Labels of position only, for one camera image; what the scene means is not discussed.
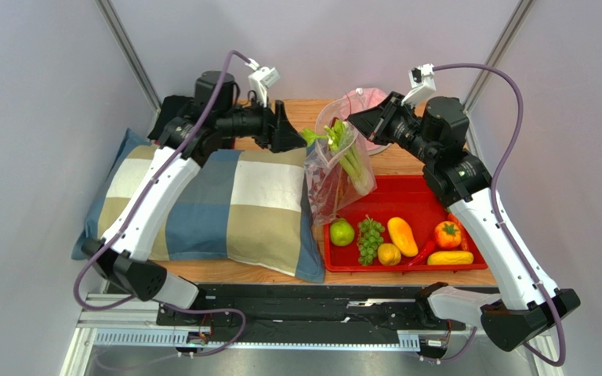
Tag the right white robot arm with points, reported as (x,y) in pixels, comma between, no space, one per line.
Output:
(528,301)

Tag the pink bucket hat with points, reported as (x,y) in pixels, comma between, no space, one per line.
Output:
(361,99)

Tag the red toy chili pepper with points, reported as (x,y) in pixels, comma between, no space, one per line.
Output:
(420,259)

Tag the orange toy mango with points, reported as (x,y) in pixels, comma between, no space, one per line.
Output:
(402,237)

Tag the plaid patchwork pillow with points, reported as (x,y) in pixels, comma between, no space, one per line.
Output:
(250,206)

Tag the yellow toy banana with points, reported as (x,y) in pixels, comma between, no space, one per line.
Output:
(450,258)

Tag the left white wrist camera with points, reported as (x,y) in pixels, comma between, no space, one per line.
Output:
(261,80)

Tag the orange toy tomato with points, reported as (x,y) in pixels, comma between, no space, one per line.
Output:
(447,235)

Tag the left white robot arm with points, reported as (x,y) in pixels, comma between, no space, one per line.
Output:
(122,254)

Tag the black folded cloth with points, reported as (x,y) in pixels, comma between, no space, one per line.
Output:
(172,107)

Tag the green toy grapes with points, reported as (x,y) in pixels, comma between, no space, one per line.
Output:
(370,237)

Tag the clear zip top bag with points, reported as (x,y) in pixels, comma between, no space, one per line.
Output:
(347,195)

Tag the toy carrot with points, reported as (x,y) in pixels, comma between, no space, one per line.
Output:
(465,246)

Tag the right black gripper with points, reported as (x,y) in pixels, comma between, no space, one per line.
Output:
(387,120)

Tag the red toy lobster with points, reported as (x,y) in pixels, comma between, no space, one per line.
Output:
(323,195)

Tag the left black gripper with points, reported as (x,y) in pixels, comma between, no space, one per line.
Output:
(276,132)

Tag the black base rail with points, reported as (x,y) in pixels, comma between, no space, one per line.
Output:
(312,317)

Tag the red plastic tray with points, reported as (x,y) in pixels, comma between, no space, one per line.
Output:
(404,196)

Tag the yellow toy lemon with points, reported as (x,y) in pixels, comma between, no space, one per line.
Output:
(389,254)

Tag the green toy apple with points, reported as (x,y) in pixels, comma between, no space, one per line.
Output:
(341,233)

